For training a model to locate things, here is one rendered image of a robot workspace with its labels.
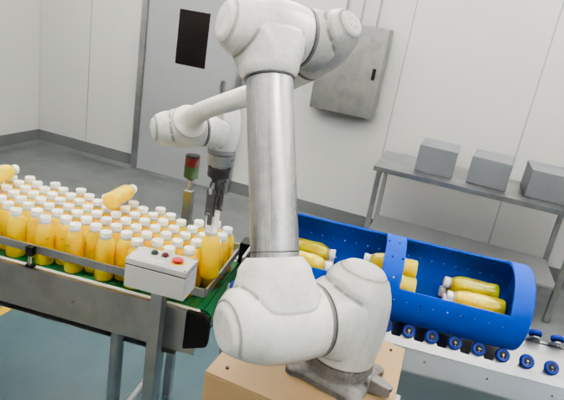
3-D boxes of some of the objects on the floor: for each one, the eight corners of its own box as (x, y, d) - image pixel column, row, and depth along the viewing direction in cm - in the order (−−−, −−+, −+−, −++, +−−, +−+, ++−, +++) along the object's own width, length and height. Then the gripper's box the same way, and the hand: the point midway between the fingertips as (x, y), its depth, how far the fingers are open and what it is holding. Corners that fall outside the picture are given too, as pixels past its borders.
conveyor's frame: (181, 522, 195) (209, 319, 168) (-172, 401, 221) (-198, 208, 193) (222, 431, 240) (249, 260, 213) (-76, 340, 266) (-86, 177, 239)
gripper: (221, 174, 159) (212, 242, 166) (237, 162, 175) (228, 225, 182) (199, 168, 160) (191, 237, 168) (217, 158, 176) (209, 220, 183)
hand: (211, 222), depth 174 cm, fingers closed on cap, 4 cm apart
